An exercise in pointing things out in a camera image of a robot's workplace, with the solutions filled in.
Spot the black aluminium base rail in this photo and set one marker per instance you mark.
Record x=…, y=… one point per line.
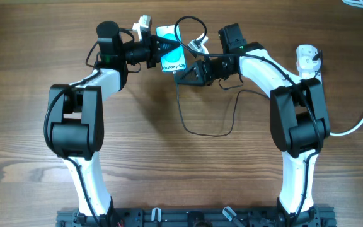
x=255, y=216

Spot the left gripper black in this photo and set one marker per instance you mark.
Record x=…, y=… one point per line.
x=152, y=54

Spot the teal screen smartphone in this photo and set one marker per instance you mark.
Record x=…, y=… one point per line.
x=174, y=60

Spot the white power strip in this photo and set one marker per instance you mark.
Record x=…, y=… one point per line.
x=306, y=49

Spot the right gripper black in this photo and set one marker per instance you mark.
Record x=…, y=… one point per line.
x=198, y=69

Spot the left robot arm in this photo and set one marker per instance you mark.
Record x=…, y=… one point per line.
x=73, y=128

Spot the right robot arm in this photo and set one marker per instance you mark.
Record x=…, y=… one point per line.
x=299, y=120

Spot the white USB charger plug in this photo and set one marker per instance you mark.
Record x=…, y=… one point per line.
x=308, y=63

